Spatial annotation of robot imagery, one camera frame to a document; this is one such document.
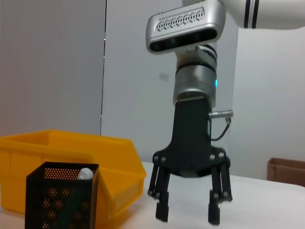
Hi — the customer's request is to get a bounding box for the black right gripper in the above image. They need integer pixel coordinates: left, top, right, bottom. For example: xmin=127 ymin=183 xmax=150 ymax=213
xmin=147 ymin=96 xmax=234 ymax=225

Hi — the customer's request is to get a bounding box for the green pen with white end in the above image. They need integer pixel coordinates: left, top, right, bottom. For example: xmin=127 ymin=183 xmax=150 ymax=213
xmin=57 ymin=167 xmax=94 ymax=225

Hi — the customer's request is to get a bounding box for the black mesh pen holder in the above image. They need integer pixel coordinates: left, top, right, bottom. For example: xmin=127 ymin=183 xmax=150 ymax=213
xmin=25 ymin=161 xmax=100 ymax=229

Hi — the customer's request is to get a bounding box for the brown cardboard box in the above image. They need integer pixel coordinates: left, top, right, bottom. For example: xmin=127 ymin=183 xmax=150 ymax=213
xmin=266 ymin=157 xmax=305 ymax=186

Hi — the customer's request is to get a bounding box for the yellow plastic bin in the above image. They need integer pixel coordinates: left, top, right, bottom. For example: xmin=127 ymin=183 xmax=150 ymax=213
xmin=0 ymin=129 xmax=147 ymax=221

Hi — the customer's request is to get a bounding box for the right gripper cable with connector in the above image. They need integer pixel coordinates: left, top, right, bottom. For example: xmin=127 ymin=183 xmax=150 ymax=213
xmin=207 ymin=109 xmax=234 ymax=141

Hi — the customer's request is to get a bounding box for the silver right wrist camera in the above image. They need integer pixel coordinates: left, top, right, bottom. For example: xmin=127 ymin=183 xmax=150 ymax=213
xmin=145 ymin=2 xmax=226 ymax=55

